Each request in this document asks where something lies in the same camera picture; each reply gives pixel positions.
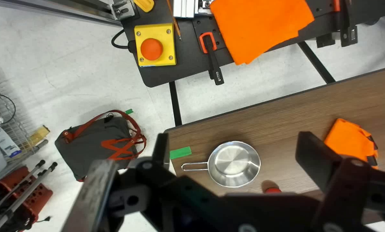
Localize folded orange cloth on table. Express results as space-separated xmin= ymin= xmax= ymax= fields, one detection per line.
xmin=324 ymin=119 xmax=378 ymax=166

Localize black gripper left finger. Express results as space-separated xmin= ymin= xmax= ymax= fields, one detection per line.
xmin=61 ymin=160 xmax=136 ymax=232

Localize orange handled black clamp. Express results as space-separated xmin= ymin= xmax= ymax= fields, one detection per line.
xmin=199 ymin=32 xmax=223 ymax=85

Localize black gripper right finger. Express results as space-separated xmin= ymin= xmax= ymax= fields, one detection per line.
xmin=294 ymin=132 xmax=370 ymax=196

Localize small red ball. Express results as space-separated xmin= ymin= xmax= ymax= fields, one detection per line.
xmin=261 ymin=180 xmax=280 ymax=193

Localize green tape marker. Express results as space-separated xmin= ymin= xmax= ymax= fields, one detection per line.
xmin=169 ymin=147 xmax=191 ymax=160

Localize small silver metal pan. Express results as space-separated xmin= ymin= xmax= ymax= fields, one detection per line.
xmin=180 ymin=141 xmax=262 ymax=188

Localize yellow emergency stop button box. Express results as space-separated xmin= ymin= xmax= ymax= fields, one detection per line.
xmin=133 ymin=23 xmax=176 ymax=67

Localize black bag with orange straps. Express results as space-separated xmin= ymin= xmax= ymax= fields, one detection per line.
xmin=54 ymin=110 xmax=146 ymax=182

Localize red tripod case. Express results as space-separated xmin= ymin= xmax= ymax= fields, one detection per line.
xmin=0 ymin=160 xmax=57 ymax=232

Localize large orange cloth on cart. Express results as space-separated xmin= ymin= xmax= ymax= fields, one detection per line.
xmin=209 ymin=0 xmax=314 ymax=64

